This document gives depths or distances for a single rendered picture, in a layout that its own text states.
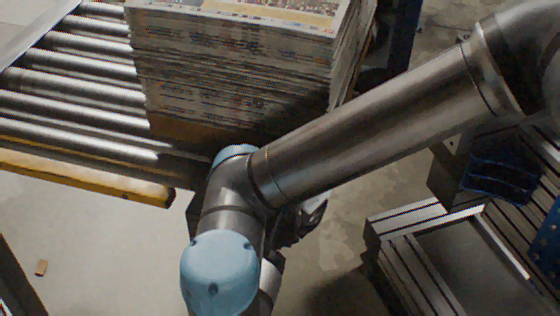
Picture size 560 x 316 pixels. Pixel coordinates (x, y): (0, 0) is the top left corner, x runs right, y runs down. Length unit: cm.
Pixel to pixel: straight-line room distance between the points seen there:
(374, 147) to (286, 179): 10
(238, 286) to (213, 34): 34
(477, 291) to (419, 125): 98
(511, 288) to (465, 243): 16
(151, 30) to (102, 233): 116
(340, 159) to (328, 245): 119
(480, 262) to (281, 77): 94
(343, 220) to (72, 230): 87
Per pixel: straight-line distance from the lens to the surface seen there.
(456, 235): 155
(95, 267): 175
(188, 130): 83
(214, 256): 52
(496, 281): 149
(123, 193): 78
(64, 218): 191
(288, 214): 70
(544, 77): 46
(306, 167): 55
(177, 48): 74
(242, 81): 73
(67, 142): 92
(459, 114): 50
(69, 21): 123
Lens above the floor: 138
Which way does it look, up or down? 45 degrees down
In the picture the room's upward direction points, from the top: straight up
